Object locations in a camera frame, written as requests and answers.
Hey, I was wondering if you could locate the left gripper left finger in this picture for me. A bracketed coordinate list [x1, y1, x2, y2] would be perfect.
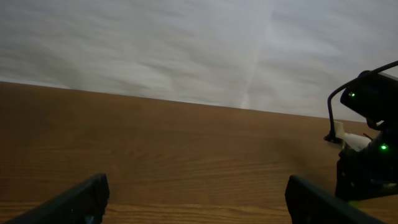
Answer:
[4, 172, 111, 224]

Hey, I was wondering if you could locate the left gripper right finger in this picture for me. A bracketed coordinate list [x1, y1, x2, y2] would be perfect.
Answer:
[284, 174, 388, 224]

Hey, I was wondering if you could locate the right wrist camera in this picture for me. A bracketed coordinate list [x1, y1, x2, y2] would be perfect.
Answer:
[334, 120, 373, 153]

